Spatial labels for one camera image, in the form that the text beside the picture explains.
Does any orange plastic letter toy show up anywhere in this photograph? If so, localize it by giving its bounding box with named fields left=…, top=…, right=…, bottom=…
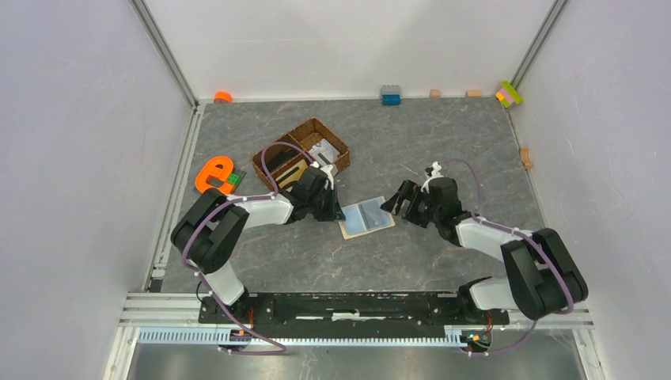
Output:
left=195, top=156, right=234, bottom=194

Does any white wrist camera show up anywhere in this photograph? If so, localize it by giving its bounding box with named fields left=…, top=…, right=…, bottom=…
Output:
left=420, top=161, right=443, bottom=194
left=319, top=164, right=337, bottom=190

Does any aluminium frame rail right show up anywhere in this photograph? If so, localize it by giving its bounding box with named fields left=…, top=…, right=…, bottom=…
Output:
left=510, top=0, right=570, bottom=89

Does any curved wooden block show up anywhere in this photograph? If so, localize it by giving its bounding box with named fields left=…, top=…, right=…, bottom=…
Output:
left=519, top=146, right=534, bottom=170

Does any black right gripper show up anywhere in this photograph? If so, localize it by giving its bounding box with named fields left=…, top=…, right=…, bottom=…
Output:
left=380, top=180, right=441, bottom=229

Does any silver white card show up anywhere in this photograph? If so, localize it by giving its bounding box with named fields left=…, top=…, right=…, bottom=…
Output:
left=309, top=139, right=340, bottom=166

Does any grey card in holder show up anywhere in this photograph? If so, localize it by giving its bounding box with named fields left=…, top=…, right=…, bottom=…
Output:
left=358, top=196, right=393, bottom=231

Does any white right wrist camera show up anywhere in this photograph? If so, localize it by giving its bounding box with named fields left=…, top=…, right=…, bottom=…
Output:
left=420, top=161, right=443, bottom=194

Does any aluminium frame rail left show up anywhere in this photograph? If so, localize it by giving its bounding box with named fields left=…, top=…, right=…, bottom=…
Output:
left=130, top=0, right=199, bottom=109

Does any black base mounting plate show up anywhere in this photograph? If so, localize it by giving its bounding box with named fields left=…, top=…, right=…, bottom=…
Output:
left=228, top=291, right=510, bottom=339

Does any orange round cap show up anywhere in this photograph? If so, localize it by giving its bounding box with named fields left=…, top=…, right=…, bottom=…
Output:
left=213, top=91, right=233, bottom=104

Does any blue toy brick stack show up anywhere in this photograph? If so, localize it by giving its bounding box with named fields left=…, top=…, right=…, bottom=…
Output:
left=380, top=85, right=402, bottom=106

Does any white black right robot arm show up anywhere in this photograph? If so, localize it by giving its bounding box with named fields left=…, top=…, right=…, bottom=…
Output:
left=381, top=177, right=589, bottom=323

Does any aluminium frame rail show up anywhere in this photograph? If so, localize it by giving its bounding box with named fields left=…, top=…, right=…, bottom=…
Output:
left=510, top=0, right=570, bottom=89
left=130, top=0, right=199, bottom=109

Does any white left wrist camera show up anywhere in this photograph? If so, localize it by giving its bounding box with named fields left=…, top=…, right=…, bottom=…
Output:
left=319, top=164, right=337, bottom=190

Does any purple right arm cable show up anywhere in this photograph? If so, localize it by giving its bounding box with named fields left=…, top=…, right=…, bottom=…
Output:
left=438, top=159, right=575, bottom=359

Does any small green brick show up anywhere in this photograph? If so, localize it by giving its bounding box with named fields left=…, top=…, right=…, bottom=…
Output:
left=226, top=171, right=246, bottom=187

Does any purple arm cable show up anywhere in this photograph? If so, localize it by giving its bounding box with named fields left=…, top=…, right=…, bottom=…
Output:
left=180, top=141, right=319, bottom=357
left=438, top=159, right=575, bottom=359

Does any green pink yellow brick stack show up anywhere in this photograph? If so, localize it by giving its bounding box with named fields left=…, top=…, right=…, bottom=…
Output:
left=495, top=81, right=524, bottom=108

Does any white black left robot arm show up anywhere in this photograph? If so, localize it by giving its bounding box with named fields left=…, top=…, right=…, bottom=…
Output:
left=170, top=164, right=344, bottom=323

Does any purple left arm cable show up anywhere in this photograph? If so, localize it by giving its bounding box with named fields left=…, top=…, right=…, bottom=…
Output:
left=180, top=141, right=319, bottom=357

